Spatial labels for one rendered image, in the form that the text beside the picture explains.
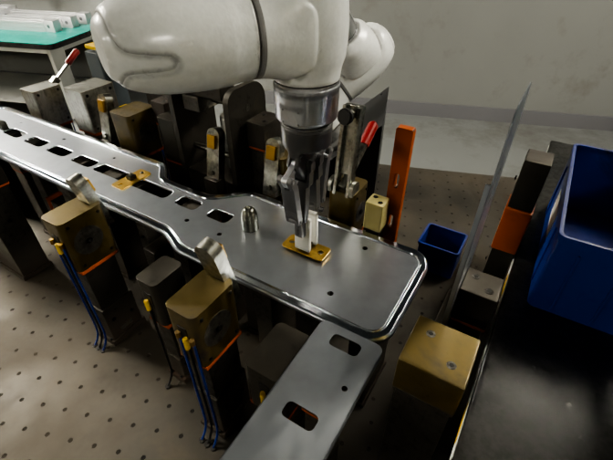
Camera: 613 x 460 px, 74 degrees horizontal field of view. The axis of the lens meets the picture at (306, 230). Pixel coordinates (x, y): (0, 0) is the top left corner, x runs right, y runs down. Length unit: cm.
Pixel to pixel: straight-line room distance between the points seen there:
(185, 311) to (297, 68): 35
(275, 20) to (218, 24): 6
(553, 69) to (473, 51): 65
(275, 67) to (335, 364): 39
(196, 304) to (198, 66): 32
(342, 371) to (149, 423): 47
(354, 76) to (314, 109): 81
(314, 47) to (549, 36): 354
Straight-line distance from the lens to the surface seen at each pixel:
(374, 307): 65
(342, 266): 71
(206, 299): 61
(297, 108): 55
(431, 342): 55
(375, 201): 75
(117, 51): 48
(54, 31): 421
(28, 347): 115
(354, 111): 74
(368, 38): 134
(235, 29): 48
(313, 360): 58
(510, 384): 58
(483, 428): 54
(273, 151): 86
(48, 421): 101
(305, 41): 51
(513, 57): 396
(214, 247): 58
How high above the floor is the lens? 148
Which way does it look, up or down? 38 degrees down
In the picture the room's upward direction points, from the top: straight up
